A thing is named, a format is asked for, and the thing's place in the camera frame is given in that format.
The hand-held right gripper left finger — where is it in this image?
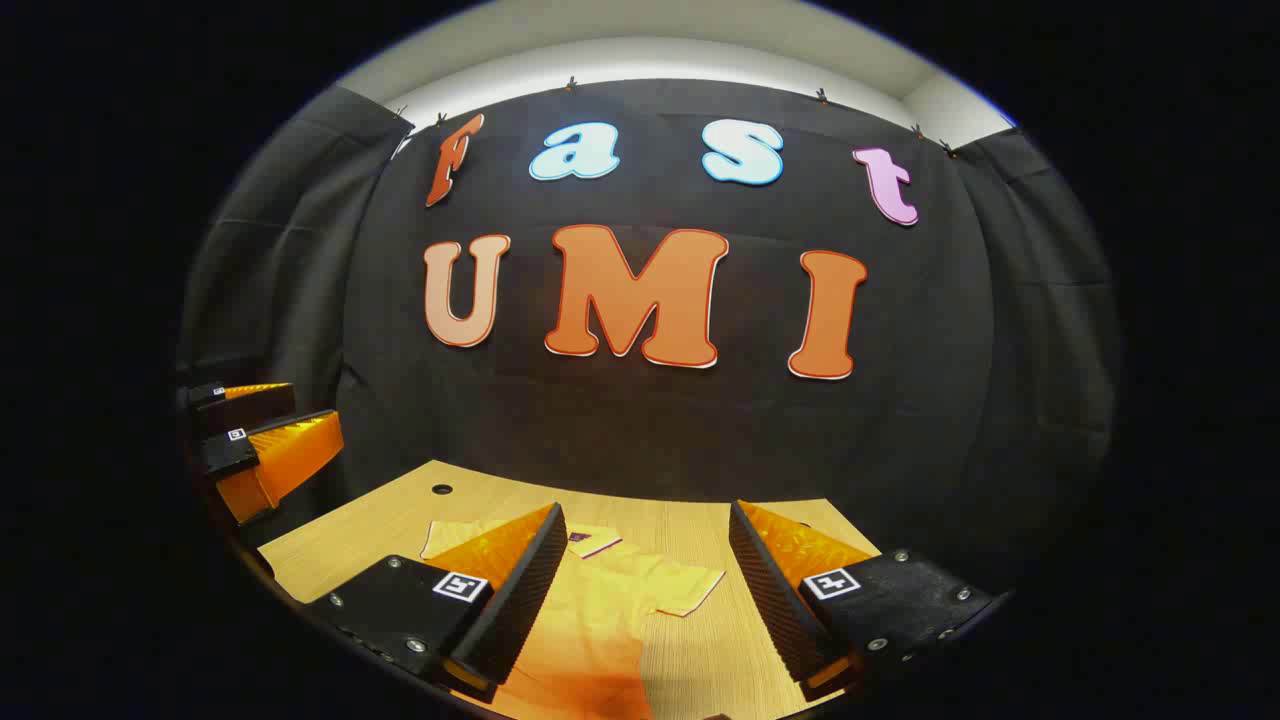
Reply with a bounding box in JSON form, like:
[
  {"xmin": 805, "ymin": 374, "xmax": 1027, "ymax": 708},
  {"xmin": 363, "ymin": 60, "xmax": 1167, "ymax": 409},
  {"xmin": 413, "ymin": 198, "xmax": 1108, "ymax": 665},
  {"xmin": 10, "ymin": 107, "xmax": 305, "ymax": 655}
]
[{"xmin": 300, "ymin": 502, "xmax": 568, "ymax": 704}]

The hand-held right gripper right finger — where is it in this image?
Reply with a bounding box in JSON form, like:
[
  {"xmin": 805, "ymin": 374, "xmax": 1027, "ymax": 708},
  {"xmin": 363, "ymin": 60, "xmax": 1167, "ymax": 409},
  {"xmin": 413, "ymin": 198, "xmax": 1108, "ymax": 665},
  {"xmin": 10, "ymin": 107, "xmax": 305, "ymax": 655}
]
[{"xmin": 728, "ymin": 500, "xmax": 1011, "ymax": 701}]

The orange T-shirt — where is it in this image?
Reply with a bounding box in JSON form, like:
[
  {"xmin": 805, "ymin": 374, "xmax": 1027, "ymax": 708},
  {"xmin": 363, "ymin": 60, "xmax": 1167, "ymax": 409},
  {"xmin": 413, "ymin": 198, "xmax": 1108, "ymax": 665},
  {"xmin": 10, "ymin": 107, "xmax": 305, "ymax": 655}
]
[{"xmin": 420, "ymin": 518, "xmax": 726, "ymax": 720}]

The black backdrop cloth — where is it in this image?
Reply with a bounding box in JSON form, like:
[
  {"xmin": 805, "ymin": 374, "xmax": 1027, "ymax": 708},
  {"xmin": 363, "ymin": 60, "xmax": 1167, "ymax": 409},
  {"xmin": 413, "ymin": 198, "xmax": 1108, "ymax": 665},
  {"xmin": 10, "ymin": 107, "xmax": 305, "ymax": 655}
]
[{"xmin": 178, "ymin": 78, "xmax": 1121, "ymax": 601}]

